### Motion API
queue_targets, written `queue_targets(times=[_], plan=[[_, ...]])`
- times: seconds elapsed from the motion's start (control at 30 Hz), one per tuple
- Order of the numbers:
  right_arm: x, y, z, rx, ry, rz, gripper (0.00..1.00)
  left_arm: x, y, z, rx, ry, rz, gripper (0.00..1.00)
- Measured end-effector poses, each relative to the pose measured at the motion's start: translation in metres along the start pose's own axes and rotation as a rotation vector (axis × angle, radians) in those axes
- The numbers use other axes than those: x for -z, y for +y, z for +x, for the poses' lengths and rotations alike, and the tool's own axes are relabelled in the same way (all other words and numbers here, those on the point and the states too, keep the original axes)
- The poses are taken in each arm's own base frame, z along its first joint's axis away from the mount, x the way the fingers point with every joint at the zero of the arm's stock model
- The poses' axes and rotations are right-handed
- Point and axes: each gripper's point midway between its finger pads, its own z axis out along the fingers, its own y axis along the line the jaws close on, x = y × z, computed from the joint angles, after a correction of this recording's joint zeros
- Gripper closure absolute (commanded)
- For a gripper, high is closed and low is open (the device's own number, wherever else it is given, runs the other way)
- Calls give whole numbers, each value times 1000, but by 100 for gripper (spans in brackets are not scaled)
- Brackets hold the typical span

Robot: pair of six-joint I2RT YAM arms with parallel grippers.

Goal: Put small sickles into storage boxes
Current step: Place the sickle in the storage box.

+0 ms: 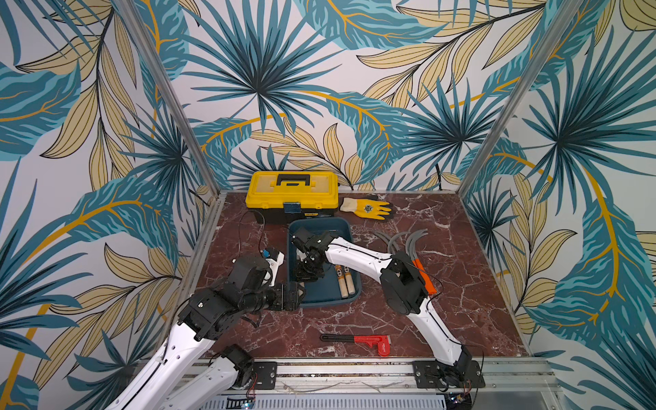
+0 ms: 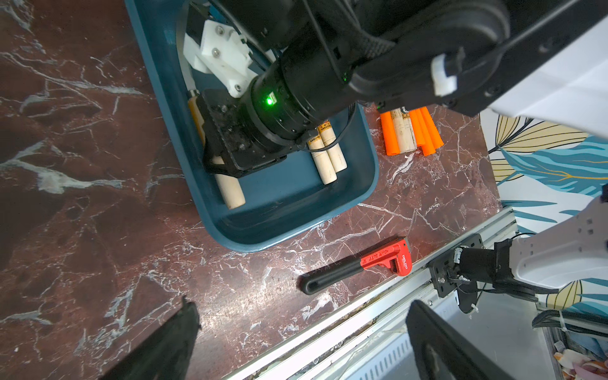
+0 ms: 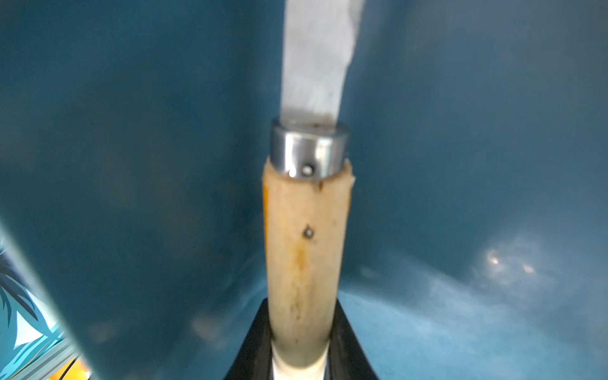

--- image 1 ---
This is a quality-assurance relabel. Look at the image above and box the aluminium front rail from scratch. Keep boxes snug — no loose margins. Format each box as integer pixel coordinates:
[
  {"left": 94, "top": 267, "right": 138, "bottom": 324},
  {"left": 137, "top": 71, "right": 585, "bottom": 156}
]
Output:
[{"left": 178, "top": 357, "right": 562, "bottom": 396}]

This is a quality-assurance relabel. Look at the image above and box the yellow work glove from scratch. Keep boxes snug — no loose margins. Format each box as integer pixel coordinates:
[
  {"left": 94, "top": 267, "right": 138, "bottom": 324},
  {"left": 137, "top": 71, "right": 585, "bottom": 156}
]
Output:
[{"left": 339, "top": 197, "right": 394, "bottom": 220}]

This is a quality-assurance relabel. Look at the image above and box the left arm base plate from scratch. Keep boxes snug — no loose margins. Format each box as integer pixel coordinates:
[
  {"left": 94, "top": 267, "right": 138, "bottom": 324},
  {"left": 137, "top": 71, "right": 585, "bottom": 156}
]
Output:
[{"left": 204, "top": 360, "right": 278, "bottom": 391}]

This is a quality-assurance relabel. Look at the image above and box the teal plastic tray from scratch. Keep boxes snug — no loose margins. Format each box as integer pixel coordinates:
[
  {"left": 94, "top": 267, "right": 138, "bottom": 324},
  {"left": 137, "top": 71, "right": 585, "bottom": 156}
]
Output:
[{"left": 287, "top": 217, "right": 362, "bottom": 309}]

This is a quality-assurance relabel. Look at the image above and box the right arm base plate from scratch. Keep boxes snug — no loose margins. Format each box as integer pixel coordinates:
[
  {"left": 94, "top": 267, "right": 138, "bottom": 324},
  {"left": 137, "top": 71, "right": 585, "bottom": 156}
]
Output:
[{"left": 412, "top": 360, "right": 486, "bottom": 391}]

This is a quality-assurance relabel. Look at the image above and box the yellow black toolbox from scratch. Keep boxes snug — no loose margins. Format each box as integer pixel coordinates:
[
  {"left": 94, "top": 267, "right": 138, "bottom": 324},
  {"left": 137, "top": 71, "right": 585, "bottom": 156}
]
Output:
[{"left": 245, "top": 171, "right": 339, "bottom": 225}]

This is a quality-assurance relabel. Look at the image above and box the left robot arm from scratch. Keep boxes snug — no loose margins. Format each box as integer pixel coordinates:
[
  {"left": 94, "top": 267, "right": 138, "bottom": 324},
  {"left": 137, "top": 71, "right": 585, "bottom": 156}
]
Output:
[{"left": 108, "top": 249, "right": 303, "bottom": 409}]

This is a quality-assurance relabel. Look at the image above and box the red black pipe wrench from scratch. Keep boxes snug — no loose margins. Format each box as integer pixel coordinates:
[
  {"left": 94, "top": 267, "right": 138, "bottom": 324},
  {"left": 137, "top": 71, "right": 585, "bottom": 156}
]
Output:
[{"left": 319, "top": 333, "right": 391, "bottom": 357}]

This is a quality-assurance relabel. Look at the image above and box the wooden sickle blue sheath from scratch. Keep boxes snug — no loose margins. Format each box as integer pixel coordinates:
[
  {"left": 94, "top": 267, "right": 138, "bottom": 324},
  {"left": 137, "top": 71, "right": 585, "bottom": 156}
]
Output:
[{"left": 343, "top": 266, "right": 356, "bottom": 296}]

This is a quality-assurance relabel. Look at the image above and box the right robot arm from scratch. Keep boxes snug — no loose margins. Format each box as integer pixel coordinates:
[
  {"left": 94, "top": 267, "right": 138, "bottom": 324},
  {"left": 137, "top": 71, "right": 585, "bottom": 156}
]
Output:
[{"left": 290, "top": 228, "right": 485, "bottom": 388}]

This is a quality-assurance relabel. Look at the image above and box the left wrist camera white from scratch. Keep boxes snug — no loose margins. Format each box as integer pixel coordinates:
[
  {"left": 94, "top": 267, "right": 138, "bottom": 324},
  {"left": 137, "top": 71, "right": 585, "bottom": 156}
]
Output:
[{"left": 262, "top": 248, "right": 285, "bottom": 286}]

